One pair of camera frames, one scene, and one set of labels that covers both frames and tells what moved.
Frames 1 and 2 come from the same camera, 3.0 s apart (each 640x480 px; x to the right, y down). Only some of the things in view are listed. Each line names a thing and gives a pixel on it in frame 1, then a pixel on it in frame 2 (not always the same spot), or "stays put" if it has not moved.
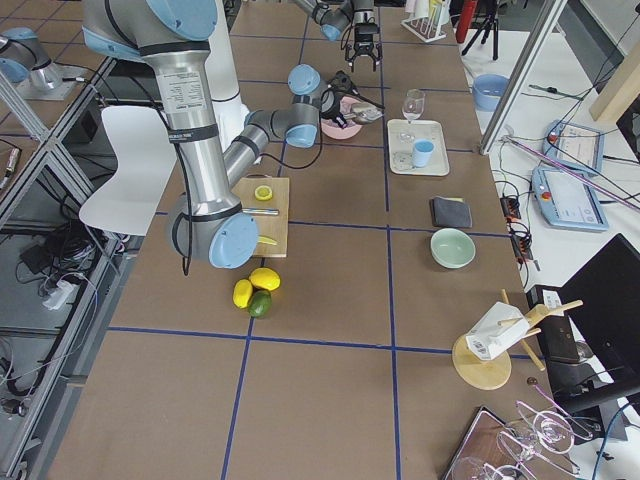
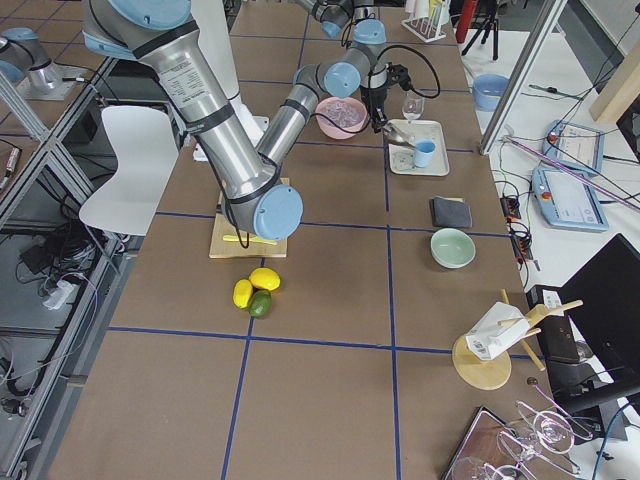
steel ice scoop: (364, 113) → (394, 133)
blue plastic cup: (423, 152) stays put
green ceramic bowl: (452, 248) stays put
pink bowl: (331, 127) stays put
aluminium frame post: (522, 75) stays put
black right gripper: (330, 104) → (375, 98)
